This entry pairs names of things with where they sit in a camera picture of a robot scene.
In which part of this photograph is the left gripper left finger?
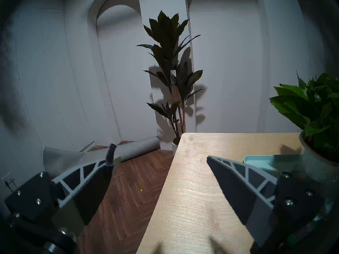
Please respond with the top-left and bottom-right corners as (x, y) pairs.
(4, 143), (117, 235)

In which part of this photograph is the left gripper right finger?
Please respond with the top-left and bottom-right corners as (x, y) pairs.
(207, 156), (326, 254)

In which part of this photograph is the green pothos potted plant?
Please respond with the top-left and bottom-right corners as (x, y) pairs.
(269, 71), (339, 182)

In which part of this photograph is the tall dark leafy floor plant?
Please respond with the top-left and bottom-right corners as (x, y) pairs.
(136, 10), (204, 153)

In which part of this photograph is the teal plastic tray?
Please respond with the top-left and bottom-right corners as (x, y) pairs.
(243, 154), (305, 178)

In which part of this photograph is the rolled grey carpet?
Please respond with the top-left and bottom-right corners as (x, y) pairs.
(42, 136), (160, 177)

